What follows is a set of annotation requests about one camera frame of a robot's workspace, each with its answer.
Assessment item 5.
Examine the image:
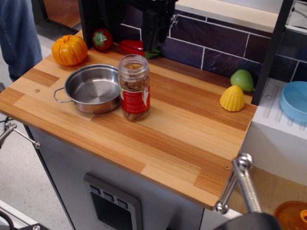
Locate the white toy sink counter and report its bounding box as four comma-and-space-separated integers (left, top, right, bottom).
241, 79, 307, 185

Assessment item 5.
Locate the blue plastic bowl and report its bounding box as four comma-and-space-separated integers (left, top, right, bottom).
280, 81, 307, 123

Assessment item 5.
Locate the left metal clamp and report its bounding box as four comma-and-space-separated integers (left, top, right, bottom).
0, 122, 42, 150

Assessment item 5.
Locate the red toy chili pepper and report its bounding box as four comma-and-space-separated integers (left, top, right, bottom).
119, 39, 160, 59

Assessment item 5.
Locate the right metal clamp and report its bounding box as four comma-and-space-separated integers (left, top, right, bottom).
214, 153, 283, 230

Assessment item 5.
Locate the orange toy pumpkin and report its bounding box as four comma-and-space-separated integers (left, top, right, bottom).
52, 34, 88, 66

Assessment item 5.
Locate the red toy tomato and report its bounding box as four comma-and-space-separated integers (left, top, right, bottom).
92, 28, 113, 50

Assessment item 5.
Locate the stainless steel pot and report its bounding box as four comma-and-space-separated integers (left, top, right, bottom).
54, 64, 121, 114

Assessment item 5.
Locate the metal clamp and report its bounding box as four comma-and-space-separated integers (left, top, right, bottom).
0, 122, 42, 150
214, 153, 283, 230

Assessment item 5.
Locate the yellow toy corn piece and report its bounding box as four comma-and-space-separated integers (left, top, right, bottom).
220, 85, 245, 112

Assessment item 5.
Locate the clear almond jar red label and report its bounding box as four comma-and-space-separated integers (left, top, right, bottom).
118, 54, 151, 122

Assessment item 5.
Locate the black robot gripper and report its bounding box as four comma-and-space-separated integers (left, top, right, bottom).
139, 0, 176, 51

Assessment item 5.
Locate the grey toy fridge cabinet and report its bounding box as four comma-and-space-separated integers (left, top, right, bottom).
29, 128, 204, 230

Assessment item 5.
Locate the green toy pear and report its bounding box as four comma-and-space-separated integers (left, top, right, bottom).
230, 69, 255, 92

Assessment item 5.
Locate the black vertical post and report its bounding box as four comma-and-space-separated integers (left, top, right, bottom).
251, 0, 295, 105

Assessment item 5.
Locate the person's blue jeans leg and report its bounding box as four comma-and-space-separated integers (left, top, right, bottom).
0, 0, 43, 81

